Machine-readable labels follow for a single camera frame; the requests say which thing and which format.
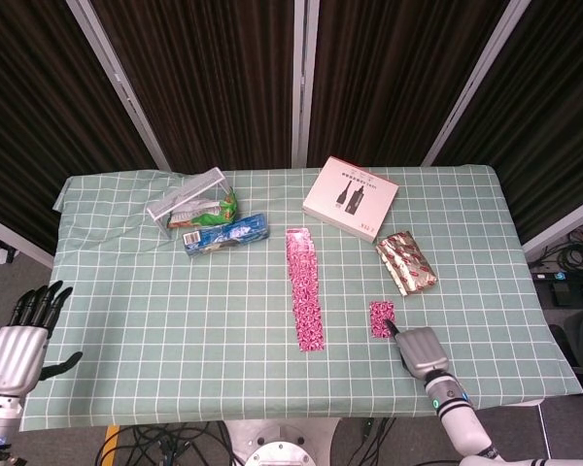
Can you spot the gold foil snack pack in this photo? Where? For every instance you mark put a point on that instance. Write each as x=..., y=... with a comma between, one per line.
x=408, y=264

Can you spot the blue cookie box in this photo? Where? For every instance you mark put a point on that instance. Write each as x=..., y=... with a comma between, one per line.
x=228, y=235

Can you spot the white partition frame post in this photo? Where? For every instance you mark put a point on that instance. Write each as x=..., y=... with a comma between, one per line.
x=121, y=82
x=476, y=82
x=305, y=82

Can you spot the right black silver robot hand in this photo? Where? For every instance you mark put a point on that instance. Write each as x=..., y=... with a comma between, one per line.
x=422, y=352

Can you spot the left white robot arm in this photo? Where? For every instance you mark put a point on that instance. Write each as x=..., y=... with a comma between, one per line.
x=0, y=420

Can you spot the dark ribbed partition panel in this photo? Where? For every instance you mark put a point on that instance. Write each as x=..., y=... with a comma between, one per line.
x=39, y=121
x=393, y=77
x=549, y=111
x=209, y=82

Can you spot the green checked tablecloth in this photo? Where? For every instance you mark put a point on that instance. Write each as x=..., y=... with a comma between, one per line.
x=199, y=315

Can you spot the white pink product box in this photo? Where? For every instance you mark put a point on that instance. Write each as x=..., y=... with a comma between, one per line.
x=350, y=196

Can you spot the black power strip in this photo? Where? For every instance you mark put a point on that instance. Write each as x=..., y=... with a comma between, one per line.
x=558, y=276

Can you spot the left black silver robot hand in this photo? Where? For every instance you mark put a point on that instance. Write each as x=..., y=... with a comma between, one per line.
x=12, y=356

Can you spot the white partition frame rail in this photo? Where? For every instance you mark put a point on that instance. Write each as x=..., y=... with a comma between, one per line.
x=563, y=225
x=14, y=238

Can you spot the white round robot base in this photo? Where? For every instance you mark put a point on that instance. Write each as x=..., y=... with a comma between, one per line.
x=282, y=444

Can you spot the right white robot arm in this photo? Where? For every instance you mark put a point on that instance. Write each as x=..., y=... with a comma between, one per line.
x=459, y=422

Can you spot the green snack bag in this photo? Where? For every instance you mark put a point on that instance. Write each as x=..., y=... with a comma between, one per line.
x=214, y=216

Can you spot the white metal mesh basket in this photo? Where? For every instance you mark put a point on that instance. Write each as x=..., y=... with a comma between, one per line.
x=184, y=196

